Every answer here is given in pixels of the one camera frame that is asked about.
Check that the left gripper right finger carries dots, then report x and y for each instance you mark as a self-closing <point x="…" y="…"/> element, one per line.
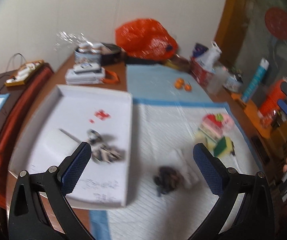
<point x="244" y="209"/>

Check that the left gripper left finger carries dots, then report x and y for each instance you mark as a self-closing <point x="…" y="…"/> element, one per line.
<point x="28" y="218"/>

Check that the pink plush toy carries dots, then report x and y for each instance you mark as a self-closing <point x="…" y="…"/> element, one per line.
<point x="227" y="121"/>

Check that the red plush apple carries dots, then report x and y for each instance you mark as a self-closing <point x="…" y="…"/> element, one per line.
<point x="216" y="119"/>

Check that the yellow green sponge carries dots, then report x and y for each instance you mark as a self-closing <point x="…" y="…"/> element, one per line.
<point x="224" y="147"/>

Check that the leopard print scrunchie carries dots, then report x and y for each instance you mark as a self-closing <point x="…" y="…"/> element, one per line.
<point x="101" y="151"/>

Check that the teal tall spray can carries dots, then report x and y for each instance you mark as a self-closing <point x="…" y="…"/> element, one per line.
<point x="256" y="80"/>

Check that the clear plastic cup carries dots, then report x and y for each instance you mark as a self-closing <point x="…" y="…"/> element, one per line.
<point x="215" y="84"/>

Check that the white quilted blue-edged pad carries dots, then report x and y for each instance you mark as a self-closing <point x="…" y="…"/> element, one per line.
<point x="164" y="134"/>

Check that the red plastic basket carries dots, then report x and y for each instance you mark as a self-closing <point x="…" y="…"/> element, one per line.
<point x="201" y="75"/>

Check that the white plastic bag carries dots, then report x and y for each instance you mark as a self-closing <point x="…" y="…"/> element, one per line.
<point x="210" y="57"/>

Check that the small orange tangerine right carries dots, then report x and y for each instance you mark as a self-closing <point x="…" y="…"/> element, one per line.
<point x="188" y="87"/>

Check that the small orange tangerine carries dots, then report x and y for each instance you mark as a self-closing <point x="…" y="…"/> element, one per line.
<point x="179" y="83"/>
<point x="188" y="87"/>

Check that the white shallow tray box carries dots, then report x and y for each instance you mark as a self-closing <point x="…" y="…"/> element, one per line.
<point x="61" y="122"/>

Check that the small orange tangerine left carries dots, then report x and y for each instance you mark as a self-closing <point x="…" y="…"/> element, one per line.
<point x="179" y="83"/>

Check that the wooden tray with items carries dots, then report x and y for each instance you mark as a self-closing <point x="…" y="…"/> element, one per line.
<point x="24" y="74"/>

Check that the light blue mat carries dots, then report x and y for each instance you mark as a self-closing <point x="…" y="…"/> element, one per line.
<point x="156" y="82"/>

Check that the white stacked boxes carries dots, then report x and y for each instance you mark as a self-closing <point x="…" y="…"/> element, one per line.
<point x="85" y="74"/>

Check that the orange plastic bag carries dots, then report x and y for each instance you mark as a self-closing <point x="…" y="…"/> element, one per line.
<point x="147" y="39"/>

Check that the orange tool handle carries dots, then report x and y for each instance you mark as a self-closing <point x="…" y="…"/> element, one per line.
<point x="111" y="78"/>

